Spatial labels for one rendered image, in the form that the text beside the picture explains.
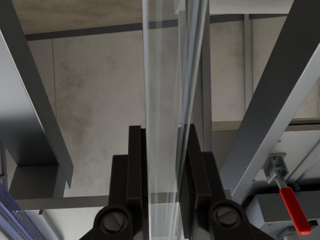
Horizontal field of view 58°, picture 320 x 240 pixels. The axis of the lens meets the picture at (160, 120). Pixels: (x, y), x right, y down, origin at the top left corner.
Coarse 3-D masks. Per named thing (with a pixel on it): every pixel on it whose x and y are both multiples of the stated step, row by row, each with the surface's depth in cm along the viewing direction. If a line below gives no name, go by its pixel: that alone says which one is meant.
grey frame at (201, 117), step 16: (208, 0) 57; (208, 16) 57; (208, 32) 57; (208, 48) 57; (208, 64) 58; (208, 80) 58; (208, 96) 58; (192, 112) 58; (208, 112) 58; (208, 128) 58; (208, 144) 58
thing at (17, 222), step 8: (0, 184) 19; (0, 192) 19; (8, 192) 20; (0, 200) 19; (8, 200) 20; (0, 208) 19; (8, 208) 20; (16, 208) 21; (0, 216) 20; (8, 216) 20; (16, 216) 21; (24, 216) 22; (0, 224) 21; (8, 224) 21; (16, 224) 21; (24, 224) 22; (32, 224) 24; (8, 232) 22; (16, 232) 22; (24, 232) 22; (32, 232) 24
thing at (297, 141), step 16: (288, 128) 36; (304, 128) 37; (288, 144) 39; (304, 144) 39; (288, 160) 42; (304, 160) 42; (256, 176) 45; (288, 176) 46; (304, 176) 47; (256, 192) 50; (272, 192) 51
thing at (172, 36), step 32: (160, 0) 6; (192, 0) 6; (160, 32) 6; (192, 32) 6; (160, 64) 7; (192, 64) 7; (160, 96) 8; (192, 96) 8; (160, 128) 9; (160, 160) 10; (160, 192) 12; (160, 224) 14
